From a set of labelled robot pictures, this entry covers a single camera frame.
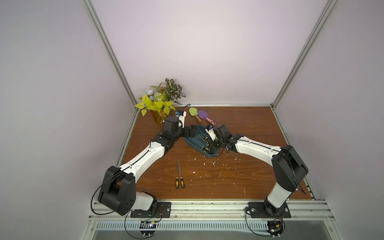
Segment aluminium mounting rail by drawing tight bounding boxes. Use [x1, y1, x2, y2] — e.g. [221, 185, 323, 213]
[88, 199, 335, 222]

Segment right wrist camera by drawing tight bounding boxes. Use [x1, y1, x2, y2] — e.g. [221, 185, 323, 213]
[206, 125, 217, 141]

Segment teal plastic storage box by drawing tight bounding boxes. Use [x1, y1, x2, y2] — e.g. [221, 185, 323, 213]
[186, 125, 220, 158]

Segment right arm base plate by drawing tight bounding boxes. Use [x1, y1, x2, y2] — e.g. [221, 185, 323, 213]
[245, 202, 292, 219]

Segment small circuit board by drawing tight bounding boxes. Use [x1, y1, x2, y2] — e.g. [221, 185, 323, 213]
[267, 219, 286, 238]
[139, 221, 158, 239]

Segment purple trowel pink handle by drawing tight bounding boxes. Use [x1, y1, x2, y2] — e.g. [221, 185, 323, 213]
[198, 109, 216, 126]

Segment left small circuit board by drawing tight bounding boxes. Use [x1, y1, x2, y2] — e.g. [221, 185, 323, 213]
[139, 221, 158, 239]

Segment artificial green leafy plant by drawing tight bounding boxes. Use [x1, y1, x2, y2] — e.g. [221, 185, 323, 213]
[135, 78, 186, 117]

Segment green trowel wooden handle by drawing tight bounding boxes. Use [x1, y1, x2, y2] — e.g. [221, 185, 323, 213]
[189, 107, 202, 123]

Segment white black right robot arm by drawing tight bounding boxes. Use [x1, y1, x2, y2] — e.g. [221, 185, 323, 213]
[206, 125, 309, 217]

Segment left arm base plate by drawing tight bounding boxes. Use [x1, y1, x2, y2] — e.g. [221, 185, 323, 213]
[130, 202, 172, 219]

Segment white slotted cable duct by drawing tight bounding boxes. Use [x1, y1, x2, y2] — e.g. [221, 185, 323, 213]
[96, 221, 268, 232]

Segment right small circuit board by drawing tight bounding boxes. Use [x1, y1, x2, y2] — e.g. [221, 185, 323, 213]
[267, 219, 286, 238]

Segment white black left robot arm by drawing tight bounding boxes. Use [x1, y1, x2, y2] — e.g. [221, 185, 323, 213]
[98, 110, 197, 216]

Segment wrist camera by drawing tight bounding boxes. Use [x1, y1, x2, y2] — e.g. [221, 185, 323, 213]
[176, 110, 187, 128]
[206, 125, 217, 141]

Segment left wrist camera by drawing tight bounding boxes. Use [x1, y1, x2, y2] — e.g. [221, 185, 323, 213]
[176, 110, 187, 128]

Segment file tool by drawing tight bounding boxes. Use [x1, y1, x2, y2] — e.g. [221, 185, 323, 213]
[176, 161, 179, 189]
[178, 161, 185, 189]

